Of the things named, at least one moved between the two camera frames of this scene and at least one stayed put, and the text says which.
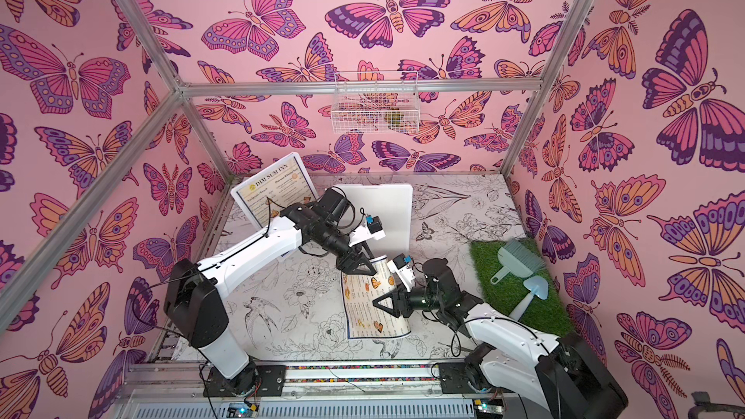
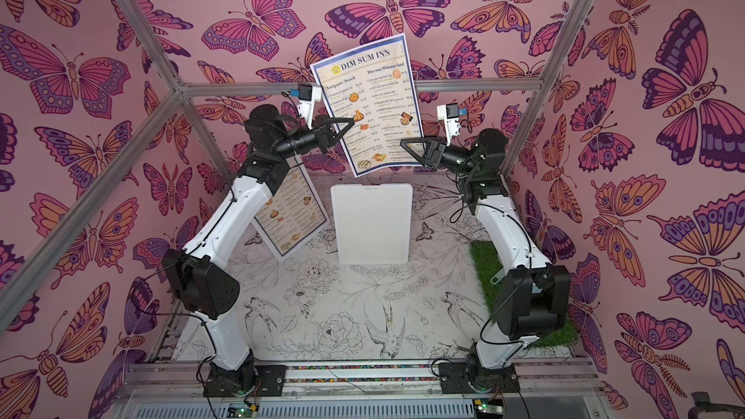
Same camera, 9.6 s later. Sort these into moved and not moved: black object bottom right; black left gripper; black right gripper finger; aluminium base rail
Moved: black left gripper; black right gripper finger
Not moved: aluminium base rail; black object bottom right
